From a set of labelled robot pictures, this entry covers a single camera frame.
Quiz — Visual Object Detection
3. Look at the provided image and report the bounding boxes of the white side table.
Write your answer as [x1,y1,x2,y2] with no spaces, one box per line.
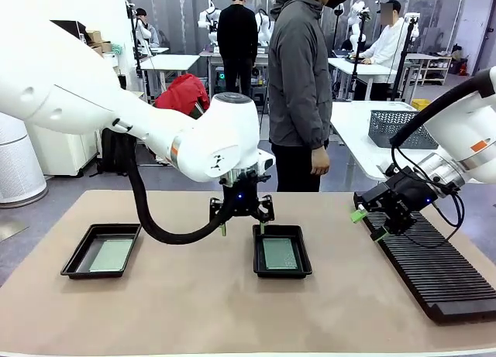
[329,100,431,182]

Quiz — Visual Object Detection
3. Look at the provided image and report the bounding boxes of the person in grey jacket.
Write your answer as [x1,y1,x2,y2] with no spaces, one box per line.
[267,0,357,194]

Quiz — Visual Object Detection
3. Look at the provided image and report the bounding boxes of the black tripod stand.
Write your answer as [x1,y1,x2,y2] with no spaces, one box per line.
[390,12,420,102]

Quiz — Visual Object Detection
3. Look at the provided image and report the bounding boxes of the black backpack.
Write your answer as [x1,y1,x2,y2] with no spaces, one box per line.
[89,128,133,177]

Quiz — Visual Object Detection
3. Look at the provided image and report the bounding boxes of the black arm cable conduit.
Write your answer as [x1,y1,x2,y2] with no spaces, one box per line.
[388,67,496,148]
[126,134,230,246]

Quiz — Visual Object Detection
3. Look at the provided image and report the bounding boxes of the grey mesh basket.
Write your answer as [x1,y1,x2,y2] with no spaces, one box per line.
[367,109,439,149]

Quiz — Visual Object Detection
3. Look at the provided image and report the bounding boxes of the low storage shelf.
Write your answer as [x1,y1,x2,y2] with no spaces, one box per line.
[419,52,453,87]

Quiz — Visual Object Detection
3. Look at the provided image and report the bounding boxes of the seated person in grey hoodie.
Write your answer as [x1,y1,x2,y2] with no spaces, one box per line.
[134,7,160,49]

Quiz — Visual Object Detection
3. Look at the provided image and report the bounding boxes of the person in black clothes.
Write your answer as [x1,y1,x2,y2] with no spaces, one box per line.
[216,0,260,99]

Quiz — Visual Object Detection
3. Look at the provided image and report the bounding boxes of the black plastic ESD tray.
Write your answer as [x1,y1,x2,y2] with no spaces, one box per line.
[60,222,143,280]
[252,224,313,280]

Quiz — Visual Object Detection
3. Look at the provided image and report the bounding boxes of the long white work table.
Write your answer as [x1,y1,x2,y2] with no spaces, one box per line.
[327,56,408,101]

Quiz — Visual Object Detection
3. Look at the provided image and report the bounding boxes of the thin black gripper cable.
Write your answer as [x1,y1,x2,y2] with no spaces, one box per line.
[390,142,467,250]

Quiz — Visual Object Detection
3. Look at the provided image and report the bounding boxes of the person in white shirt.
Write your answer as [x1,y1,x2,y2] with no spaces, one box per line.
[357,0,412,102]

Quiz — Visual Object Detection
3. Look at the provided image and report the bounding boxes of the person's right hand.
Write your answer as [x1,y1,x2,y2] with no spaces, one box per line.
[311,146,332,177]

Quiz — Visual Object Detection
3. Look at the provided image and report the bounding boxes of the white perforated air purifier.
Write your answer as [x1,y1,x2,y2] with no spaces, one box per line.
[0,112,50,210]

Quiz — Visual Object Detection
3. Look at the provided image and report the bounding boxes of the metal floor plate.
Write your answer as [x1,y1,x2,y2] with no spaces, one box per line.
[0,219,29,242]

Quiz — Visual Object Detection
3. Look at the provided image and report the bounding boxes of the computer tower with green light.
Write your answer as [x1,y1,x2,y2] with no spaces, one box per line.
[214,65,230,94]

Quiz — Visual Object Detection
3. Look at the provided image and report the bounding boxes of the person's right forearm grey sleeve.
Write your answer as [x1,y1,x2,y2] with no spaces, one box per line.
[308,112,331,152]

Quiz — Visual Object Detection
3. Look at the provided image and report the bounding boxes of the green circuit board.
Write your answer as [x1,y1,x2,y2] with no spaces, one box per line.
[88,238,135,273]
[262,237,301,271]

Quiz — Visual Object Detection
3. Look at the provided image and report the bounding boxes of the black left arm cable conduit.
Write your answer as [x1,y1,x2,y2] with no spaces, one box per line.
[126,134,230,246]

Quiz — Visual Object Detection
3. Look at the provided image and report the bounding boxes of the black slotted board rack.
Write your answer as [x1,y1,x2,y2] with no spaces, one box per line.
[353,192,496,325]

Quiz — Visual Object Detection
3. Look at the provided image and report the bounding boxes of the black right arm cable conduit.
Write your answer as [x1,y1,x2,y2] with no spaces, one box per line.
[388,67,496,148]

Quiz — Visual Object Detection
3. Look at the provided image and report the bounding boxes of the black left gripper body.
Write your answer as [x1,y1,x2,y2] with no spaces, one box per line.
[221,177,261,218]

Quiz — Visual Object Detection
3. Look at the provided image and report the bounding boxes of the black computer monitor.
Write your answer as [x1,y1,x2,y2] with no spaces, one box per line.
[50,19,89,44]

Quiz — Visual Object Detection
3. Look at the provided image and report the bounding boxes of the white cabinet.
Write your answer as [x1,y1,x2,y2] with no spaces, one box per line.
[27,123,101,177]

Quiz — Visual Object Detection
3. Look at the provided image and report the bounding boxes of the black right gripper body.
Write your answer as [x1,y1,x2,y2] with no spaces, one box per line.
[381,166,433,219]

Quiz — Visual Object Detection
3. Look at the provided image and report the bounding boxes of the white background table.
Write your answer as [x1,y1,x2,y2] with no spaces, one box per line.
[138,53,202,99]

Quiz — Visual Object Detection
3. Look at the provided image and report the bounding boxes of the red jacket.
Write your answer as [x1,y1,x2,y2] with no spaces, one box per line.
[153,73,211,121]

